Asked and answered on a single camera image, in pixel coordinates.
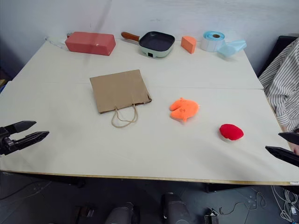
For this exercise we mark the black table frame bar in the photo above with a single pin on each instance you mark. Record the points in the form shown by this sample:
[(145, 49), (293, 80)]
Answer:
[(233, 187), (46, 179)]

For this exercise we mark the orange plush toy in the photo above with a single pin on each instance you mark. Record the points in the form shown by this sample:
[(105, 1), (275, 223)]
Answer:
[(184, 109)]

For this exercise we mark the clear plastic wrapper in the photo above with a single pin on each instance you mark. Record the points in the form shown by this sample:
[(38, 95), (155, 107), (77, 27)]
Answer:
[(56, 42)]

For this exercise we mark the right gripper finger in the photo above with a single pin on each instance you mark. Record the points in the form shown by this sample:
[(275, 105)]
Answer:
[(283, 154), (291, 137)]

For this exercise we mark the orange foam wedge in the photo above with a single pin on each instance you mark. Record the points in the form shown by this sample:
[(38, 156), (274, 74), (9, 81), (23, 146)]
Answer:
[(188, 44)]

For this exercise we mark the light blue plastic container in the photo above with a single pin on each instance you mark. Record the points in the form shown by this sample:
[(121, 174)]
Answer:
[(230, 49)]

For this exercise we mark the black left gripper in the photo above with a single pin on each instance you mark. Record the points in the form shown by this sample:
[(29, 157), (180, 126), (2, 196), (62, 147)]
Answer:
[(5, 143)]

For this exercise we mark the red rectangular box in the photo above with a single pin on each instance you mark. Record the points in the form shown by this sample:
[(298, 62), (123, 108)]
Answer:
[(91, 43)]

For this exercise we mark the mint green electric frying pan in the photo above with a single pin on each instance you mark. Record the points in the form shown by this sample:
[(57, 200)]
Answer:
[(157, 44)]

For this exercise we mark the person in striped shirt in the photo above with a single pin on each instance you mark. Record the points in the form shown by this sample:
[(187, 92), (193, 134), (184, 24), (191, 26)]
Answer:
[(282, 79)]

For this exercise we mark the small black floor device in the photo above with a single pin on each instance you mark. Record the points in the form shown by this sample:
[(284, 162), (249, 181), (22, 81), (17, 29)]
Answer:
[(211, 218)]

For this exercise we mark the dark rounded robot leg shape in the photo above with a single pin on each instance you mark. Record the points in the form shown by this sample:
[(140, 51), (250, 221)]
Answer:
[(121, 214), (175, 210)]

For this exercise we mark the red and white plush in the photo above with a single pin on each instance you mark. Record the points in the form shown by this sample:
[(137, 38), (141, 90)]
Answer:
[(231, 132)]

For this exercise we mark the white label roll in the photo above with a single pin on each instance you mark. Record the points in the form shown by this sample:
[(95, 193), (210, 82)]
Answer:
[(211, 42)]

